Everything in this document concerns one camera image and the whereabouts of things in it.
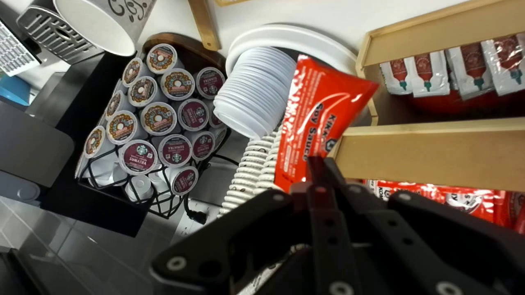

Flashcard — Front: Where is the white printed paper cup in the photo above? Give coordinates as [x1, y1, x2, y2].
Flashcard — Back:
[51, 0, 157, 58]

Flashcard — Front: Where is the wooden fork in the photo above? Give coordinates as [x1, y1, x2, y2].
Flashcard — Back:
[187, 0, 223, 53]

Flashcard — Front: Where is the red ketchup packet pile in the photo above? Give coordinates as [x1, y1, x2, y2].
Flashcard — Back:
[366, 179, 525, 235]

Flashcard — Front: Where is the white cup lid stack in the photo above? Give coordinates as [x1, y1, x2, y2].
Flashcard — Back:
[211, 47, 300, 142]

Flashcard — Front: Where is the printed paper cup stack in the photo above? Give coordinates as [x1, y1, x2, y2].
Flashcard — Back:
[218, 130, 285, 219]

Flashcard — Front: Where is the white sriracha packet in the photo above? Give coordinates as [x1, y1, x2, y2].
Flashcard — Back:
[403, 52, 451, 99]
[480, 33, 525, 97]
[444, 43, 490, 104]
[379, 58, 412, 97]

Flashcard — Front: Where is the bamboo tiered organizer rack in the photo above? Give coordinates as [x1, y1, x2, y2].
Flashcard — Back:
[326, 0, 525, 232]

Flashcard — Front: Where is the coffee pod foil lid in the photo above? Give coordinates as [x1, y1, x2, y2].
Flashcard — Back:
[156, 133, 193, 170]
[144, 42, 180, 78]
[126, 74, 162, 111]
[82, 125, 108, 161]
[139, 101, 179, 138]
[105, 111, 141, 147]
[195, 66, 226, 102]
[159, 66, 197, 104]
[118, 138, 161, 178]
[169, 165, 200, 197]
[103, 89, 129, 122]
[120, 56, 149, 89]
[175, 97, 211, 133]
[190, 130, 218, 163]

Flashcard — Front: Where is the black wire pod holder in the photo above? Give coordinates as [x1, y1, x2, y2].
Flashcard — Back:
[72, 32, 231, 220]

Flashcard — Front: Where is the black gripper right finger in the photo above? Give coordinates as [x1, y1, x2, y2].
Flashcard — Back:
[323, 158, 525, 295]

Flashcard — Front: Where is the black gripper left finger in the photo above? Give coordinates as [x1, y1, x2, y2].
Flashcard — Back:
[149, 156, 357, 295]

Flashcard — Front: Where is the orange sauce sachet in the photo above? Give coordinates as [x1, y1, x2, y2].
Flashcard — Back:
[272, 55, 380, 194]

